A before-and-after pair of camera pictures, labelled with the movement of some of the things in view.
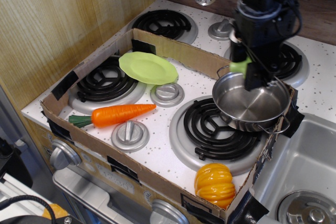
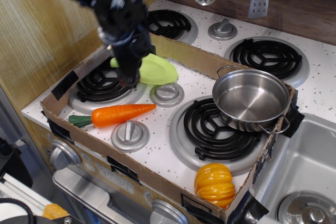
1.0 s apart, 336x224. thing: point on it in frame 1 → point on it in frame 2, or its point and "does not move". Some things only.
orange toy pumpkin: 213,183 does not move
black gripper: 264,36 → 127,32
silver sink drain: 305,207 does not move
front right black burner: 199,135 does not move
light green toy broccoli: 240,66 → 114,62
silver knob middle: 167,95 does not move
